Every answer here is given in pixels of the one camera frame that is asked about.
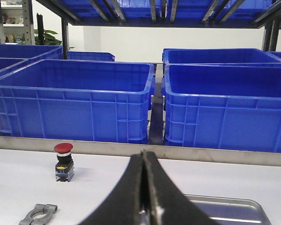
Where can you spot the blue crate rear centre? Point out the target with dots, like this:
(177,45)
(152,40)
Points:
(94,56)

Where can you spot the silver metal tray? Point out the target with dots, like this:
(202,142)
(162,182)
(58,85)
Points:
(231,211)

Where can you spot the blue crate rear left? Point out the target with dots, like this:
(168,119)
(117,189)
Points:
(33,52)

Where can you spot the grey metal pipe clamp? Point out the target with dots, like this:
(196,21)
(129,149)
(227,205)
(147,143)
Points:
(40,215)

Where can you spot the grey background shelf unit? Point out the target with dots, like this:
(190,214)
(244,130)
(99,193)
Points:
(17,21)

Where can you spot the green potted plant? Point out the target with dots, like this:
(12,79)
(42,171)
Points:
(49,38)

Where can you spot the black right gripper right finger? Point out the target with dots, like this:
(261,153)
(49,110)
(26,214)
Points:
(167,204)

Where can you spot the red emergency stop button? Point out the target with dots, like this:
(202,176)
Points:
(64,169)

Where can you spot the steel table edge rail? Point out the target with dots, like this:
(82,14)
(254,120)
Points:
(164,152)

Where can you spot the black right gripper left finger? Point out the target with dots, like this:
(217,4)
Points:
(123,204)

